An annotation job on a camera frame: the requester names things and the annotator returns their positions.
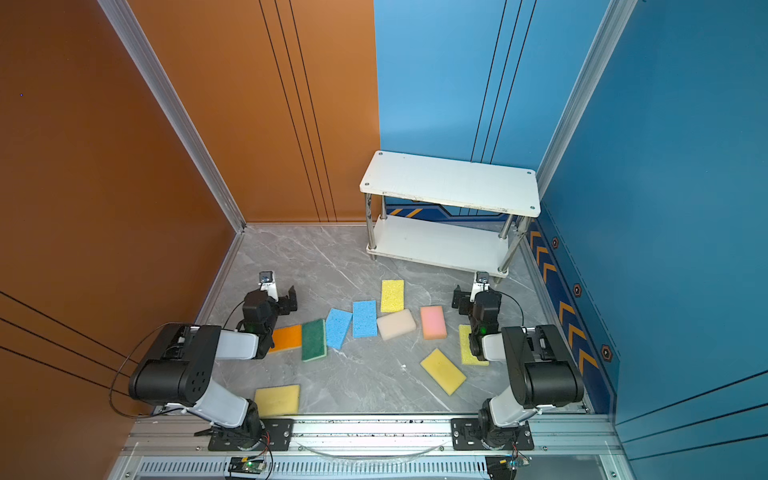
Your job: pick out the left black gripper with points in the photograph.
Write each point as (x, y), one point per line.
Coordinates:
(285, 301)

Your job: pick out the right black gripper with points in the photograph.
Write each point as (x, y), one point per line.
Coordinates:
(462, 299)

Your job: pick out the pink sponge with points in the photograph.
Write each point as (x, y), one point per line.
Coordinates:
(433, 323)

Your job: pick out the white beige sponge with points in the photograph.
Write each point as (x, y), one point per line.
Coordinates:
(396, 324)

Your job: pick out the white two-tier shelf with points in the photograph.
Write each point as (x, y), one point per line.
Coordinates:
(447, 213)

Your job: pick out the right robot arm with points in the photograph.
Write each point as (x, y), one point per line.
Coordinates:
(542, 374)

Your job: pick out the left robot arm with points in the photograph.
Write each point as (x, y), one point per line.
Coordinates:
(176, 374)

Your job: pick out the yellow sponge near shelf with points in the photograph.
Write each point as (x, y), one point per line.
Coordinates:
(392, 296)

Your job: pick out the orange sponge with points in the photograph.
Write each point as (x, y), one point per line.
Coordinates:
(288, 338)

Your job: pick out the light blue sponge left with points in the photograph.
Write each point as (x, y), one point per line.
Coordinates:
(337, 325)

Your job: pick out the light blue sponge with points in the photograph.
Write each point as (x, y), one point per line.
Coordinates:
(337, 325)
(365, 319)

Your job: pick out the yellow green sponge right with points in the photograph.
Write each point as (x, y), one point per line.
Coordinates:
(467, 358)

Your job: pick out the yellow sponge centre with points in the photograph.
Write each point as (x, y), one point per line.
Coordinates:
(443, 371)

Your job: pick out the light blue sponge right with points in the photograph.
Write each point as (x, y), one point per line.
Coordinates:
(365, 319)

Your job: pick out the yellow sponge front left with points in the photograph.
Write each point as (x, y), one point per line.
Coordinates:
(278, 401)

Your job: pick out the left green circuit board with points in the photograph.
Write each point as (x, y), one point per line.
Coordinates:
(247, 468)

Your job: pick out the right circuit board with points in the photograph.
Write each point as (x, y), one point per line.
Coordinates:
(505, 467)

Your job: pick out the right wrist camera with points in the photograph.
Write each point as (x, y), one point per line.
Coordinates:
(481, 283)

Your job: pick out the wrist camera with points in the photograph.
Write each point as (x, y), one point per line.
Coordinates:
(267, 284)
(481, 283)

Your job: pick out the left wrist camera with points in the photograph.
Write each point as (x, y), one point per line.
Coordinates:
(267, 284)

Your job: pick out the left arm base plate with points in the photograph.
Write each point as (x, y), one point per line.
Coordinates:
(274, 435)

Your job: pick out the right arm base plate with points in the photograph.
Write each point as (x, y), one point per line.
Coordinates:
(468, 434)

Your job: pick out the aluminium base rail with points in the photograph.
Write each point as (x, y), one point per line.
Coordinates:
(387, 446)

